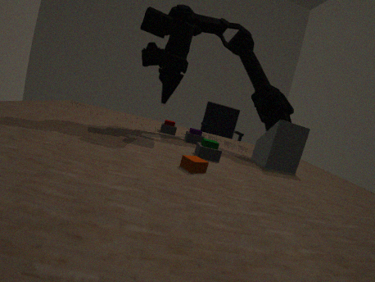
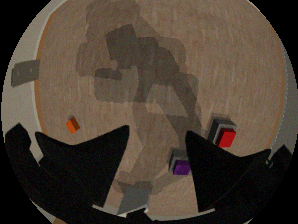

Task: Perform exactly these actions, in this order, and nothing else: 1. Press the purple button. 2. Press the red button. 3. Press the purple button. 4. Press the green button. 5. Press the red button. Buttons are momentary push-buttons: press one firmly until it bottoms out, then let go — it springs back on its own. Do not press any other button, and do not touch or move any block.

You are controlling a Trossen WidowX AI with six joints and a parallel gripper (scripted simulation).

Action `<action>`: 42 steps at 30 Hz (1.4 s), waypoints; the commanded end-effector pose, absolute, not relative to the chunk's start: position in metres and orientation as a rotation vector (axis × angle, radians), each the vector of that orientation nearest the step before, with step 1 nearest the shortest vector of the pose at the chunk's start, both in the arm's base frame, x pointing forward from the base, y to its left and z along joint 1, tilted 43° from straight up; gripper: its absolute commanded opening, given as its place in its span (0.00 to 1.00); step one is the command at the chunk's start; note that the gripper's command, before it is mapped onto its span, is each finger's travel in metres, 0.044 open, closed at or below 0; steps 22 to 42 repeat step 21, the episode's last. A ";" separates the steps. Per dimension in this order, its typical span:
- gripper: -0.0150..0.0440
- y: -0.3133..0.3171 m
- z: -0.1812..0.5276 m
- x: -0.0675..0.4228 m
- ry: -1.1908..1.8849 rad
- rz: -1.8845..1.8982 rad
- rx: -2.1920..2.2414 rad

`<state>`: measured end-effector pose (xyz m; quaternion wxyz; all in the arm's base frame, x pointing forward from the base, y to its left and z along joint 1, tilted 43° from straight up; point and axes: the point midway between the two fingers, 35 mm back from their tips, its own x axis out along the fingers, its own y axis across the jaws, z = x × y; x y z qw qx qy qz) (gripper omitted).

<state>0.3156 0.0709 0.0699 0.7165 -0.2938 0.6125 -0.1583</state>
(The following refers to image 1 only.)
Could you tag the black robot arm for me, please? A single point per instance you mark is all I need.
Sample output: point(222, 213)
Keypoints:
point(182, 23)

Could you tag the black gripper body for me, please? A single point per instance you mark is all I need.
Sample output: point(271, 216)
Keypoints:
point(176, 58)

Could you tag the orange block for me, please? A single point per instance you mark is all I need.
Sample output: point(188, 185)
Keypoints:
point(194, 164)

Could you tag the green button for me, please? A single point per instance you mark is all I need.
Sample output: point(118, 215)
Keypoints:
point(208, 150)

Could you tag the purple button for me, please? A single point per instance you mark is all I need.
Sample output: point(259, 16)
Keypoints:
point(193, 136)

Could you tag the red button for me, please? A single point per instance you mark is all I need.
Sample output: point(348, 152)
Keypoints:
point(168, 127)

